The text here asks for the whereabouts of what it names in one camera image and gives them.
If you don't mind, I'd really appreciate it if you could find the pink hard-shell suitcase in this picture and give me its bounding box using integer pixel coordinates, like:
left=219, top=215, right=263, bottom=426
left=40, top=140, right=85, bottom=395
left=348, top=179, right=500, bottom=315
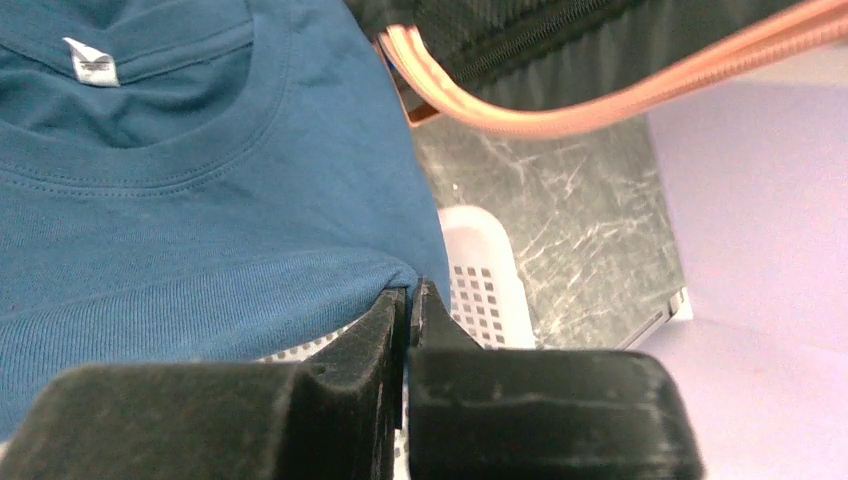
left=349, top=0, right=847, bottom=139

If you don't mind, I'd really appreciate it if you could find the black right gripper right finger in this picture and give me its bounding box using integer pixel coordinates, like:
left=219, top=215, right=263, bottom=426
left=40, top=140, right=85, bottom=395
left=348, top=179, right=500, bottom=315
left=406, top=280, right=706, bottom=479

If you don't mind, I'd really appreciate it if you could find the white plastic mesh basket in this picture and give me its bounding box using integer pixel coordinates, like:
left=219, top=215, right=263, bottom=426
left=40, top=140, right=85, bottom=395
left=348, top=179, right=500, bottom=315
left=248, top=206, right=535, bottom=479

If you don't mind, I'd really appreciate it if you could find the blue garment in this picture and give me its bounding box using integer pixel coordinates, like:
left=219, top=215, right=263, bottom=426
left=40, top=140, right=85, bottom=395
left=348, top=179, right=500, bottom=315
left=1, top=1, right=450, bottom=439

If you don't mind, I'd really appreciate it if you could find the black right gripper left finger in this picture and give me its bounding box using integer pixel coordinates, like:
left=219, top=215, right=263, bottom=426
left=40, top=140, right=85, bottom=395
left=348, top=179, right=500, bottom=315
left=1, top=290, right=407, bottom=479

